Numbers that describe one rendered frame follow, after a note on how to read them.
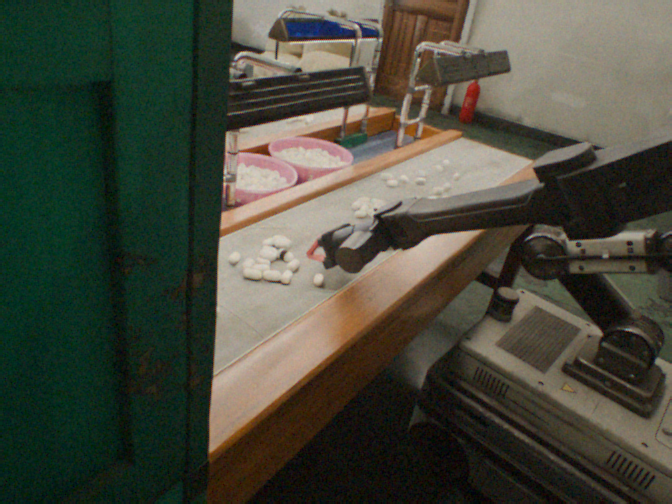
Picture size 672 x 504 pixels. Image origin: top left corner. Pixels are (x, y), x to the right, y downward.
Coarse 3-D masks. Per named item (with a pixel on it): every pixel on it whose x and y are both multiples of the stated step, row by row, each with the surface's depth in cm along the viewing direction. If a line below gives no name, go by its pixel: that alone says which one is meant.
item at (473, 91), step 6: (474, 84) 524; (468, 90) 528; (474, 90) 525; (468, 96) 529; (474, 96) 528; (468, 102) 531; (474, 102) 531; (462, 108) 539; (468, 108) 534; (474, 108) 535; (462, 114) 539; (468, 114) 537; (462, 120) 541; (468, 120) 540
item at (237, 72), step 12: (240, 60) 105; (252, 60) 103; (264, 60) 102; (276, 60) 101; (240, 72) 88; (276, 72) 101; (288, 72) 99; (240, 84) 86; (252, 84) 88; (228, 156) 116; (228, 168) 118; (228, 180) 118; (228, 192) 120; (228, 204) 122
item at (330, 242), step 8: (344, 224) 107; (336, 232) 103; (344, 232) 101; (352, 232) 99; (320, 240) 101; (328, 240) 102; (336, 240) 102; (344, 240) 100; (328, 248) 101; (336, 248) 102; (328, 256) 101; (328, 264) 102; (336, 264) 102
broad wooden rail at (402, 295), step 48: (432, 240) 124; (480, 240) 133; (384, 288) 103; (432, 288) 115; (288, 336) 86; (336, 336) 88; (384, 336) 101; (240, 384) 75; (288, 384) 76; (336, 384) 90; (240, 432) 68; (288, 432) 81; (240, 480) 74
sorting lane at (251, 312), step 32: (416, 160) 182; (448, 160) 187; (480, 160) 193; (512, 160) 200; (352, 192) 148; (384, 192) 152; (416, 192) 156; (448, 192) 160; (256, 224) 123; (288, 224) 125; (320, 224) 128; (352, 224) 131; (224, 256) 108; (256, 256) 110; (384, 256) 119; (224, 288) 99; (256, 288) 100; (288, 288) 102; (320, 288) 104; (224, 320) 91; (256, 320) 92; (288, 320) 93; (224, 352) 84
